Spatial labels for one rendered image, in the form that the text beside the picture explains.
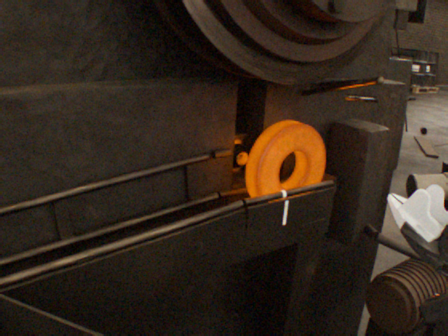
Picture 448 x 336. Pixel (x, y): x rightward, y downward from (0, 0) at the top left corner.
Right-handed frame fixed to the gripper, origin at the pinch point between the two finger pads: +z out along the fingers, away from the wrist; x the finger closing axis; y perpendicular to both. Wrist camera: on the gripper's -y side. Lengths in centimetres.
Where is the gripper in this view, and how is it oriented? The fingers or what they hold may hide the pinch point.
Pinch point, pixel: (394, 206)
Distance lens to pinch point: 60.0
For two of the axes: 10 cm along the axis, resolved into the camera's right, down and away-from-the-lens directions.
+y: 2.3, -8.2, -5.2
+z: -5.2, -5.6, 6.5
